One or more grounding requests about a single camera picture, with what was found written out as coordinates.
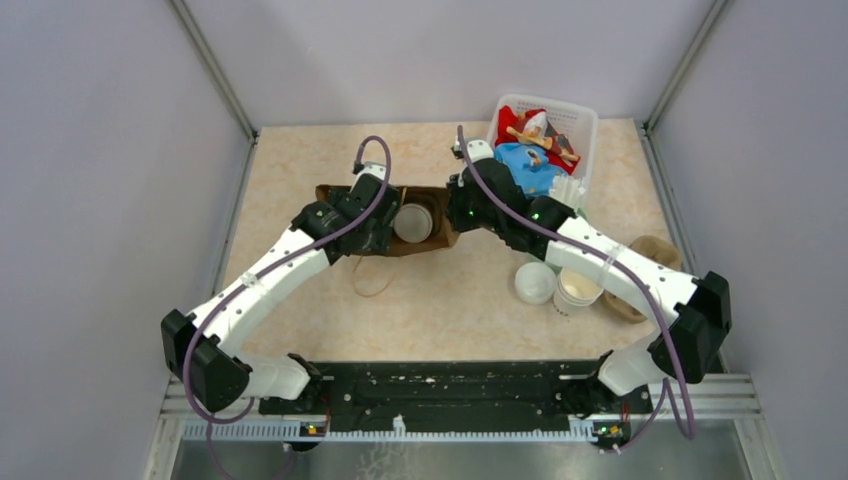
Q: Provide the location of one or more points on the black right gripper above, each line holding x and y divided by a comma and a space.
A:
458, 190

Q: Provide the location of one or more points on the white plastic basket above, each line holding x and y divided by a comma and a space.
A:
578, 123

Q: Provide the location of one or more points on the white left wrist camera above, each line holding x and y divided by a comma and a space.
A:
373, 169

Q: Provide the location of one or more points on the brown paper bag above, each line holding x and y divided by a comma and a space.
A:
371, 275

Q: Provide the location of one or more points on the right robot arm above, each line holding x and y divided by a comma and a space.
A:
692, 314

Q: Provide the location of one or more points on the red snack packet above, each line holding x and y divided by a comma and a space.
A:
532, 128

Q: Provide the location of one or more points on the blue snack packet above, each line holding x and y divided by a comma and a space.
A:
530, 167

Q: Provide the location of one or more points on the stack of white lids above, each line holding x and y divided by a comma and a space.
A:
535, 283

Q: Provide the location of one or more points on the stack of paper cups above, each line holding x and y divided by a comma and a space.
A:
574, 292

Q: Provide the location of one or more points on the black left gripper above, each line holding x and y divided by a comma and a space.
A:
382, 230

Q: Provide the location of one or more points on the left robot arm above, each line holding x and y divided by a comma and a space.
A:
203, 348

